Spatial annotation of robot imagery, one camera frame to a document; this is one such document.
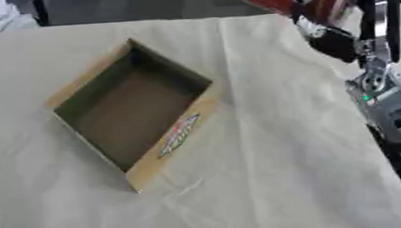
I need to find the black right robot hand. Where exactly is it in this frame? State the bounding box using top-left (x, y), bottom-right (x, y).
top-left (290, 0), bottom-right (401, 74)

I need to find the tan cardboard box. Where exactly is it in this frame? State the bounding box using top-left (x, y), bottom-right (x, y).
top-left (41, 32), bottom-right (226, 199)

